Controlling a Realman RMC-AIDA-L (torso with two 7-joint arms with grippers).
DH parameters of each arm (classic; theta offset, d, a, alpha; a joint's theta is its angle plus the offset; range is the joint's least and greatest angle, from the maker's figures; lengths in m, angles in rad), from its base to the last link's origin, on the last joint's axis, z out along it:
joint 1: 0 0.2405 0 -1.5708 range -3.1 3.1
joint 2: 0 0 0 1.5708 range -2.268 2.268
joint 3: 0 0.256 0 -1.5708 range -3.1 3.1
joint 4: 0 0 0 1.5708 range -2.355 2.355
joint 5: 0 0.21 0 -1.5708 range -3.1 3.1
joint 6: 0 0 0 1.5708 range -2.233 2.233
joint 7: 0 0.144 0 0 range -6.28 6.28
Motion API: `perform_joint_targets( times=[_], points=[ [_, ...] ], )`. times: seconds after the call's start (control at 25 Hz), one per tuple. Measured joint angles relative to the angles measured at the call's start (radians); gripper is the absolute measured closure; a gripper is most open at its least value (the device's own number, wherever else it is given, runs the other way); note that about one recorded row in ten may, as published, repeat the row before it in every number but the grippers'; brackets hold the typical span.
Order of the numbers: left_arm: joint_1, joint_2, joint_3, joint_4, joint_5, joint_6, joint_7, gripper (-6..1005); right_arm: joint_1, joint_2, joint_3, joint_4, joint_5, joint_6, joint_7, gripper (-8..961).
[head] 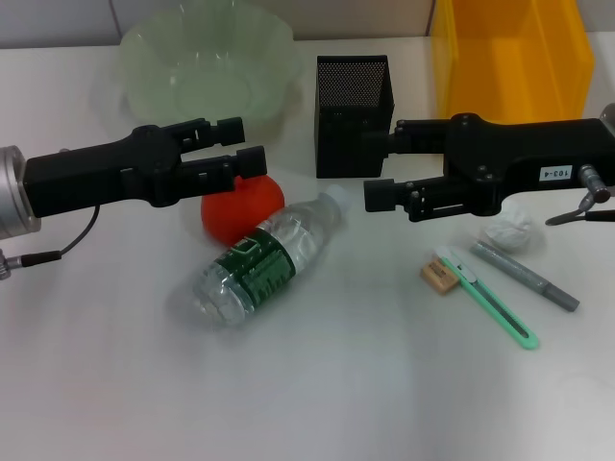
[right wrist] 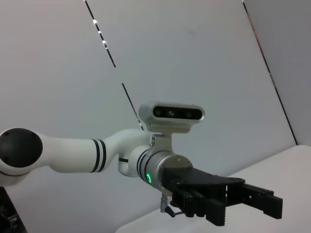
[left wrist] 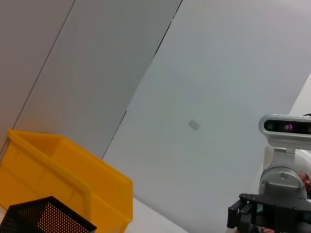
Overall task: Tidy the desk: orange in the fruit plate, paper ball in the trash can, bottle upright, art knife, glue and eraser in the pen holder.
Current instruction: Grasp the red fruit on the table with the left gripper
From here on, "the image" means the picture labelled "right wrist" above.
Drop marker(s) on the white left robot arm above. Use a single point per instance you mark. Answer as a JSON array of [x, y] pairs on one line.
[[73, 155]]

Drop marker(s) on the silver left camera bracket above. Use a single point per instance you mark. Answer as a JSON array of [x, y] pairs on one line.
[[162, 143]]

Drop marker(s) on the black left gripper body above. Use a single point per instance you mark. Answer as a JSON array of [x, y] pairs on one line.
[[194, 179]]

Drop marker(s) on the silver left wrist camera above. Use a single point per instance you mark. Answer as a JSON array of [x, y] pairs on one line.
[[148, 116]]

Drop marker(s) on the black robot torso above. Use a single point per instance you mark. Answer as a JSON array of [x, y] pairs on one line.
[[7, 213]]

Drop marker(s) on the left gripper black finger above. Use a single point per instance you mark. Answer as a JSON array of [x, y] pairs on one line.
[[216, 213], [264, 202]]

